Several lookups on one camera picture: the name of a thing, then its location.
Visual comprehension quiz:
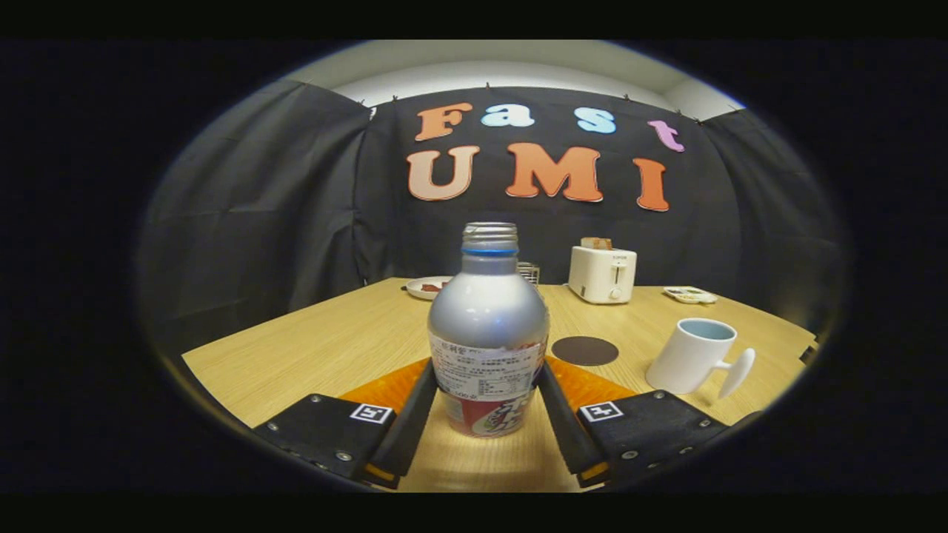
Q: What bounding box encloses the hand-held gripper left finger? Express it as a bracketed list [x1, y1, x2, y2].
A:
[252, 358, 439, 491]

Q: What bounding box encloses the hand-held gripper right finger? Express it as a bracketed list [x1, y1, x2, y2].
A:
[535, 357, 764, 489]

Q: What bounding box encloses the dark brown round coaster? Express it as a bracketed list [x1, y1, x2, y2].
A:
[550, 335, 620, 367]

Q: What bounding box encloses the white cup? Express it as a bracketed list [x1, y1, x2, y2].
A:
[646, 318, 756, 399]

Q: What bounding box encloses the silver juice bottle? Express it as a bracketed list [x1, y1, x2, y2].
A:
[427, 222, 551, 439]

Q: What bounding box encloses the wooden table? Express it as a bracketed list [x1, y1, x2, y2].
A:
[181, 277, 819, 493]

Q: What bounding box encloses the white round plate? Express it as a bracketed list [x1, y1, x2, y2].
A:
[406, 276, 454, 301]

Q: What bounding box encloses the white toaster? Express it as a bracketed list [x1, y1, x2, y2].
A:
[568, 245, 638, 305]

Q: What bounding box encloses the white divided dish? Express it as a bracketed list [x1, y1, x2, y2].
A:
[663, 286, 718, 305]

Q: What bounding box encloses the black backdrop cloth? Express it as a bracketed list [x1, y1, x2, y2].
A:
[137, 78, 849, 356]

